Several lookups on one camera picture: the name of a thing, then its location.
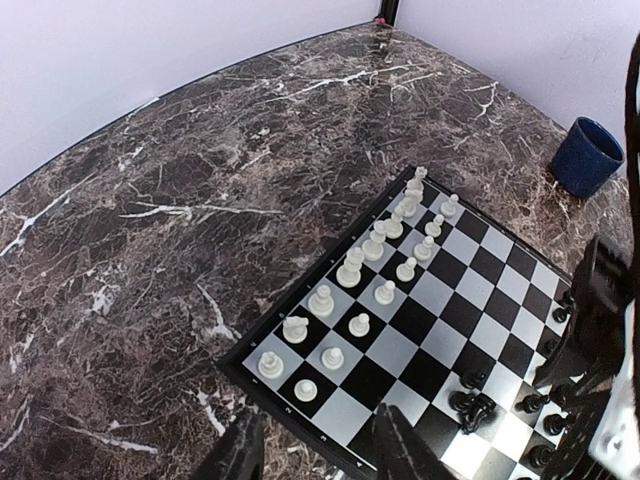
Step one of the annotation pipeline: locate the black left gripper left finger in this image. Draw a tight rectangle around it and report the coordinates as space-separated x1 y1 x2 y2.
192 410 264 480

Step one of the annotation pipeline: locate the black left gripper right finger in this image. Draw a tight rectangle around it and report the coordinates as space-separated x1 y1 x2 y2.
373 403 455 480

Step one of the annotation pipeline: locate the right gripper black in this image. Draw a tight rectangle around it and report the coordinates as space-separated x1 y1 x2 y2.
532 236 639 479

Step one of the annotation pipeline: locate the black knight piece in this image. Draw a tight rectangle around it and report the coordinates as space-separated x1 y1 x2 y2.
449 391 496 434

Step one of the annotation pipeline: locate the white pawn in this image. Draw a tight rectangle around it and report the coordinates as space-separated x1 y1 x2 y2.
321 347 345 371
294 379 318 402
348 313 370 338

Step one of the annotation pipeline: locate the white rook left corner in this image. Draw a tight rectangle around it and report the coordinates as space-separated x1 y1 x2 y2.
258 351 284 379

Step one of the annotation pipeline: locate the white knight piece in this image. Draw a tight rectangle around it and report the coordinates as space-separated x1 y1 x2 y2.
282 316 309 344

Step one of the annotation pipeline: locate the black white chessboard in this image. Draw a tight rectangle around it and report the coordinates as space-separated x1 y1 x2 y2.
221 168 570 479

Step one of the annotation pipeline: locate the white bishop piece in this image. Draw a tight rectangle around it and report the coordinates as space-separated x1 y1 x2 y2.
308 284 335 318

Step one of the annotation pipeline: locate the dark blue mug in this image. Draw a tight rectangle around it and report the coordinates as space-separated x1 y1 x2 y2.
549 117 624 199

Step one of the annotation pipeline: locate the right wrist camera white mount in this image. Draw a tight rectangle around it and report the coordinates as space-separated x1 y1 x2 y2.
588 359 639 479

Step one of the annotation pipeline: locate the right black frame post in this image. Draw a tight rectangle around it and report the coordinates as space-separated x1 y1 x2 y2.
374 0 400 26

